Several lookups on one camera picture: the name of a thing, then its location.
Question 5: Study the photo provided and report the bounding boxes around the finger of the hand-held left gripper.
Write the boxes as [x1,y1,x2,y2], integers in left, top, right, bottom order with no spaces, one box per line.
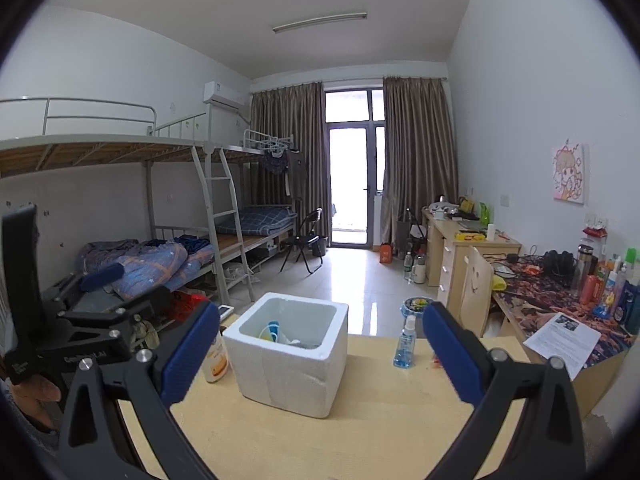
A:
[42,262,125,312]
[60,287,173,331]

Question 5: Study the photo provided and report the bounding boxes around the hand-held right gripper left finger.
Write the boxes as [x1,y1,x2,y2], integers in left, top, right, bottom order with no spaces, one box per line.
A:
[57,300,251,480]

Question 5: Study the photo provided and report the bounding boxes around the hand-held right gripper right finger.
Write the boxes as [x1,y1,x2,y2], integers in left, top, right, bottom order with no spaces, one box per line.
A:
[422,301,588,480]

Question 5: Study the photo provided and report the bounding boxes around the blue face mask bundle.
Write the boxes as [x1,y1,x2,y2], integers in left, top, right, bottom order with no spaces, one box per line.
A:
[265,321,302,347]

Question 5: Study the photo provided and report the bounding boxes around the white foam box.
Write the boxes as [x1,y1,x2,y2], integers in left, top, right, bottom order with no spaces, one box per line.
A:
[222,292,349,420]

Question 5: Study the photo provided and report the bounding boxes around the person's left hand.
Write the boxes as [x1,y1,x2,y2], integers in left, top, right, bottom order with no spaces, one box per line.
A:
[22,374,64,433]

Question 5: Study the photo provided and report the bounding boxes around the pale cloth bundle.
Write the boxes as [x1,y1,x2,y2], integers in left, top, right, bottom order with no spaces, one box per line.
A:
[132,320,162,349]

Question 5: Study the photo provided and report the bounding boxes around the white lotion pump bottle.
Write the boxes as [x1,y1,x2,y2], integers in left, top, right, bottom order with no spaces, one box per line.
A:
[202,327,231,384]

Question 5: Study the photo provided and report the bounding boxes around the blue patterned quilt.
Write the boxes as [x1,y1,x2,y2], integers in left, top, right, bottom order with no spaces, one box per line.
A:
[82,240,216,302]

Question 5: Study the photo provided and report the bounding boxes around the blue spray bottle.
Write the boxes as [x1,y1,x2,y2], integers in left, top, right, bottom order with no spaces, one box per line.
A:
[393,315,418,370]

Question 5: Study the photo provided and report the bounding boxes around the red bag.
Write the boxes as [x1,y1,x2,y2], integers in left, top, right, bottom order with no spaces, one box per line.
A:
[172,292,209,322]

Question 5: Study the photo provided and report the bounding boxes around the wooden chair with smiley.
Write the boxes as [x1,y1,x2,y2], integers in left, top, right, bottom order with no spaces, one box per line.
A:
[460,247,496,338]

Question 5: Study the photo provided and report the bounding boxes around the wooden desk with drawers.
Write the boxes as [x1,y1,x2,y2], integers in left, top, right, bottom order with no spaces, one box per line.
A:
[422,210,521,311]

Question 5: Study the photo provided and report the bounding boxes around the patterned desk mat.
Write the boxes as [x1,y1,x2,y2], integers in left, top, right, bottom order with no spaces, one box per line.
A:
[492,255,637,367]

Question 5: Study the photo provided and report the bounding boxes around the printed paper sheet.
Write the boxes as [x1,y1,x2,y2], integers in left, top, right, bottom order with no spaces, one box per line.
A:
[524,312,601,379]

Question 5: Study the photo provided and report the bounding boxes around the black tripod stand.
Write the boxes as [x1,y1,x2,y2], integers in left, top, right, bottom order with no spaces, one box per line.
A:
[399,208,427,252]

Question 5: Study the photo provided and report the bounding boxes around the white bunk ladder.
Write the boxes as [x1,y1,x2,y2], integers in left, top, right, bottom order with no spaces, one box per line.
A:
[191,145,256,306]

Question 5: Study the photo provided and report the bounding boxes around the metal bunk bed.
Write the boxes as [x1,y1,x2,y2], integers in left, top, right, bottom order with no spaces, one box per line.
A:
[150,110,303,271]
[0,97,251,311]

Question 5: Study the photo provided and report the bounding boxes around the black headphones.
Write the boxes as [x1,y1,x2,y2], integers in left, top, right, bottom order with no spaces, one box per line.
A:
[542,250,576,279]

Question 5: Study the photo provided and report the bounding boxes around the blue checked mattress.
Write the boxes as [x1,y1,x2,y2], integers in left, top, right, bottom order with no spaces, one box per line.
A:
[235,208,298,236]

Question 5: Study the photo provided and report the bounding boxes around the plain wooden desk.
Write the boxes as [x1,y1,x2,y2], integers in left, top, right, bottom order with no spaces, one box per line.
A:
[492,260,637,418]

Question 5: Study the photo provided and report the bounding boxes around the black folding chair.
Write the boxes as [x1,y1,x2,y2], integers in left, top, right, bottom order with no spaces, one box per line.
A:
[280,208,324,274]

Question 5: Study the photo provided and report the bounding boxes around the row of toiletry bottles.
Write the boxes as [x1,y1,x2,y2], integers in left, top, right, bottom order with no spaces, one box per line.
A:
[572,227,640,336]

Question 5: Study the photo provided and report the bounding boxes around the brown curtain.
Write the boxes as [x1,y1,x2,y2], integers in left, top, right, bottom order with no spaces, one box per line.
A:
[382,76,458,256]
[250,82,328,251]

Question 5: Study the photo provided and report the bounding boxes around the glass balcony door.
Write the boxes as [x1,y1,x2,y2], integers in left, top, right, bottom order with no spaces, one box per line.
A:
[324,89,386,248]

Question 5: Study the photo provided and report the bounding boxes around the hanging dark clothes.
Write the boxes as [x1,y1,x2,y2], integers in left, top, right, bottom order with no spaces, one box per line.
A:
[262,150,306,196]

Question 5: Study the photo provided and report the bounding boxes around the white air conditioner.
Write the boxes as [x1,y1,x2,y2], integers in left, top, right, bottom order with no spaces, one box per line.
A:
[202,80,246,111]

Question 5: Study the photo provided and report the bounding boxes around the ceiling tube lamp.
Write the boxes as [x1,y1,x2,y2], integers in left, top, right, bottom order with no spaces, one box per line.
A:
[272,11,367,34]

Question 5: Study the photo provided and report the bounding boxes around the cartoon wall poster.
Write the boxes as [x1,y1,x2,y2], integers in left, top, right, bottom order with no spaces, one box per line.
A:
[552,142,589,206]

